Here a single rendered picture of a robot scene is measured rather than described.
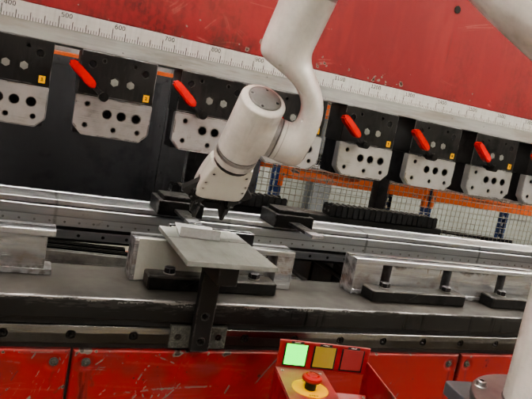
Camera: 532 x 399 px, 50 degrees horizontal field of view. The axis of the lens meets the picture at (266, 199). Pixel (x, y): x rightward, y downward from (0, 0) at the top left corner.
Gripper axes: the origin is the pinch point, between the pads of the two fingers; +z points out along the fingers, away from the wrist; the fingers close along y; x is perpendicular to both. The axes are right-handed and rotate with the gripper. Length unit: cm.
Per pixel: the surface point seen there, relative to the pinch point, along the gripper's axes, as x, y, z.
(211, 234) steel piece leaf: 4.5, -1.1, 3.0
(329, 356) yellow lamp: 29.1, -26.1, 8.4
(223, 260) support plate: 16.7, 0.6, -5.4
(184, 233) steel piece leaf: 4.2, 4.6, 3.9
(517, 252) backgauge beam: -19, -125, 28
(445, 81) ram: -29, -57, -25
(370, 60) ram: -29, -35, -26
